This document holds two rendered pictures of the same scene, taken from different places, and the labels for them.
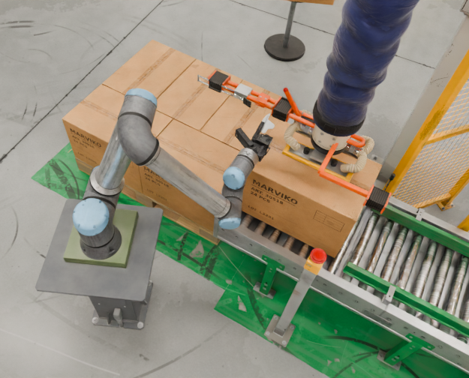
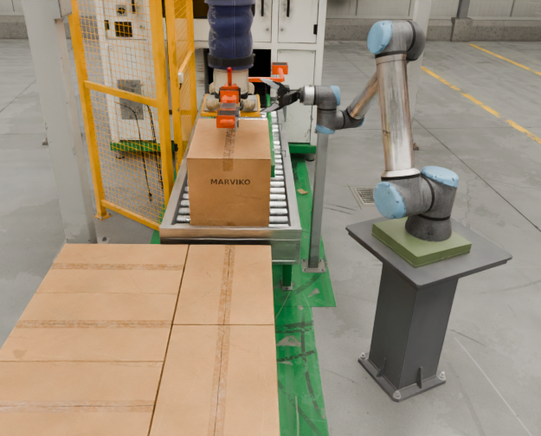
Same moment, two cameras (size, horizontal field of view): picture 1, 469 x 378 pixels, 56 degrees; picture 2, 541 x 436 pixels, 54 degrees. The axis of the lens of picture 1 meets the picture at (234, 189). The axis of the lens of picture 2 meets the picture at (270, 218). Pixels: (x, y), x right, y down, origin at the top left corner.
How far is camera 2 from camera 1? 3.25 m
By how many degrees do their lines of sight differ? 80
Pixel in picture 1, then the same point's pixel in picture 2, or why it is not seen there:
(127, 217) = (386, 225)
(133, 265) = not seen: hidden behind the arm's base
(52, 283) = (494, 249)
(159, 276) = (346, 357)
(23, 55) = not seen: outside the picture
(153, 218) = (361, 227)
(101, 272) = not seen: hidden behind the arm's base
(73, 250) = (458, 240)
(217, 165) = (224, 261)
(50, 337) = (497, 407)
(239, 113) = (119, 273)
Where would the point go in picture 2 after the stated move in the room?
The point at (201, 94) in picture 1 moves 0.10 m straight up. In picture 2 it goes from (98, 318) to (94, 298)
